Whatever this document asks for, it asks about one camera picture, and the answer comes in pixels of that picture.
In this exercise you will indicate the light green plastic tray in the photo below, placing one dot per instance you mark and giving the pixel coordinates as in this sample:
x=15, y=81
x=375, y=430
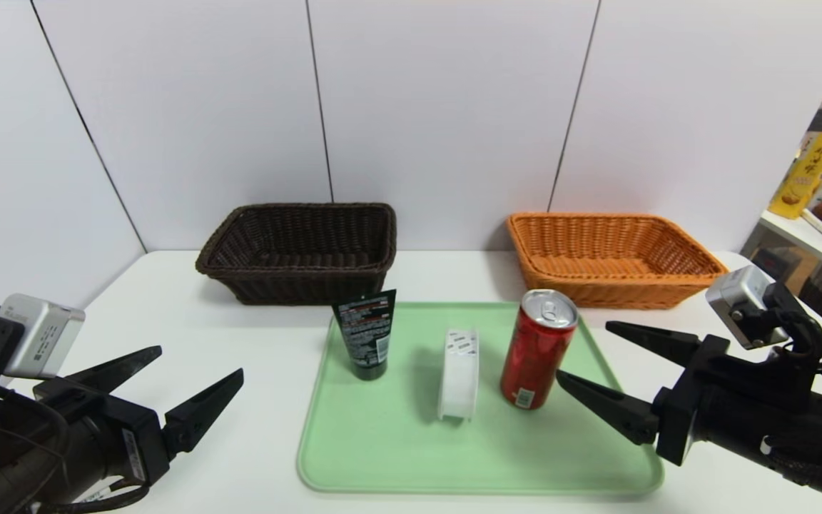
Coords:
x=525, y=442

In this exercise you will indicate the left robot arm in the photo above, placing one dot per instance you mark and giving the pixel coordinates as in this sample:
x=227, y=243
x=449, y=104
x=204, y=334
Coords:
x=4, y=471

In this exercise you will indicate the black cosmetic tube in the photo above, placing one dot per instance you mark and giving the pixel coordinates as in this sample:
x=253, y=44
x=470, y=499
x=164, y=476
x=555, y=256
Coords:
x=364, y=335

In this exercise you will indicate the yellow snack box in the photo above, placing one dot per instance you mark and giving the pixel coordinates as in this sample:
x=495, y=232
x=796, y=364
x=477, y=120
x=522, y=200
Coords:
x=803, y=178

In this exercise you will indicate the dark box under table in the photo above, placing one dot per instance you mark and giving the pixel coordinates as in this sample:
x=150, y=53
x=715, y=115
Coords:
x=771, y=258

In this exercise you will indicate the white black marker pen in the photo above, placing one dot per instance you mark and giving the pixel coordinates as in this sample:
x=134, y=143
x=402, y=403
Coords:
x=816, y=221

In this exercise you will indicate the grey black carton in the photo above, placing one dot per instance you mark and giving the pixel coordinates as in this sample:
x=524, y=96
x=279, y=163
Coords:
x=821, y=118

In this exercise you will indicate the dark brown wicker basket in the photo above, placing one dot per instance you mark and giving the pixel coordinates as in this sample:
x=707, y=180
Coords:
x=297, y=285

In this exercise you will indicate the white round container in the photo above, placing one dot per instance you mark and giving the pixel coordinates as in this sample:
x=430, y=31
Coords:
x=457, y=378

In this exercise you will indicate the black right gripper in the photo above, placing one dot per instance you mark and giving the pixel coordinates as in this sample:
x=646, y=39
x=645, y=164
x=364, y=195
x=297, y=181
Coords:
x=683, y=400

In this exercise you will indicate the orange wicker basket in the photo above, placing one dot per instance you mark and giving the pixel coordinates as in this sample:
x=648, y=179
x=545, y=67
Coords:
x=596, y=289

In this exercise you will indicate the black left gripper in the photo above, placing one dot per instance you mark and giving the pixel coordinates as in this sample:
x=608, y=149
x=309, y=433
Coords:
x=133, y=437

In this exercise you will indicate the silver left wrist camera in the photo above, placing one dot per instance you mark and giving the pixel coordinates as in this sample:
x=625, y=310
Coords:
x=43, y=335

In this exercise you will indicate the red drink can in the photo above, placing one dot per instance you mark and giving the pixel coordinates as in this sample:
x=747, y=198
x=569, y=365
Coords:
x=536, y=350

